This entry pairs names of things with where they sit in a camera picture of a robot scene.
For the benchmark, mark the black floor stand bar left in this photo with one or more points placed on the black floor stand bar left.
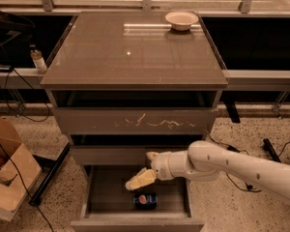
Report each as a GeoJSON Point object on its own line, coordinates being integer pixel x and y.
{"type": "Point", "coordinates": [50, 168]}

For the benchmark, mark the black floor stand bar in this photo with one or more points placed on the black floor stand bar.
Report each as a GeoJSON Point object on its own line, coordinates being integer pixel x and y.
{"type": "Point", "coordinates": [268, 147]}
{"type": "Point", "coordinates": [50, 168]}

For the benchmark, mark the cardboard box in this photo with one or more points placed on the cardboard box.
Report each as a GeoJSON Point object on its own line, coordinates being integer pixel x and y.
{"type": "Point", "coordinates": [18, 174]}

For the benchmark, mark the grey drawer cabinet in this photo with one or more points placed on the grey drawer cabinet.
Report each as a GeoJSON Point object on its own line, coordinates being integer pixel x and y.
{"type": "Point", "coordinates": [133, 59]}

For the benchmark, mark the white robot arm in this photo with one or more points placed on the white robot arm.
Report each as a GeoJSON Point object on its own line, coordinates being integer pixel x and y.
{"type": "Point", "coordinates": [203, 160]}

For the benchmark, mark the middle grey drawer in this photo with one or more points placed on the middle grey drawer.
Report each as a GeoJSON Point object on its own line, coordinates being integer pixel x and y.
{"type": "Point", "coordinates": [125, 149]}

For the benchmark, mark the blue pepsi can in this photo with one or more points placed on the blue pepsi can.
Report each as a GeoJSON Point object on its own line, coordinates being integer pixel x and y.
{"type": "Point", "coordinates": [145, 201]}

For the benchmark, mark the bottom grey drawer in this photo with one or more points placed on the bottom grey drawer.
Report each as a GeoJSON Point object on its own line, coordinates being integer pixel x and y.
{"type": "Point", "coordinates": [108, 206]}

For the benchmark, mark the top grey drawer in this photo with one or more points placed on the top grey drawer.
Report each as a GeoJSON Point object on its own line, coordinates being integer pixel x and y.
{"type": "Point", "coordinates": [128, 121]}

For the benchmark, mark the clear plastic bottle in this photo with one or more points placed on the clear plastic bottle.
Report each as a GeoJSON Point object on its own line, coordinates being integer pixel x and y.
{"type": "Point", "coordinates": [38, 59]}

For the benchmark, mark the white bowl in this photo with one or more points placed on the white bowl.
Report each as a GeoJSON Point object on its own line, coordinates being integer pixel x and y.
{"type": "Point", "coordinates": [181, 21]}

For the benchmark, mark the small black device on ledge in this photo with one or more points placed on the small black device on ledge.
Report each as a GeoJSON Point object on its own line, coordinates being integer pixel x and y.
{"type": "Point", "coordinates": [6, 68]}

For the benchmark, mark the grey drawer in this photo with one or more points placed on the grey drawer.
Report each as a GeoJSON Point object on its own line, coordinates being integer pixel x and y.
{"type": "Point", "coordinates": [128, 121]}
{"type": "Point", "coordinates": [108, 206]}
{"type": "Point", "coordinates": [125, 149]}

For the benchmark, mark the black floor stand bar right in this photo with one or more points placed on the black floor stand bar right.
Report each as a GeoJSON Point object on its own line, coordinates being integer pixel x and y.
{"type": "Point", "coordinates": [268, 147]}

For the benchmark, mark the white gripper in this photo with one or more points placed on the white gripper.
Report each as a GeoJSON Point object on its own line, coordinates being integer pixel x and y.
{"type": "Point", "coordinates": [161, 167]}

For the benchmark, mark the black power adapter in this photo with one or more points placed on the black power adapter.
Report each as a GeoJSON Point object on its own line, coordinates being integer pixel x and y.
{"type": "Point", "coordinates": [233, 149]}

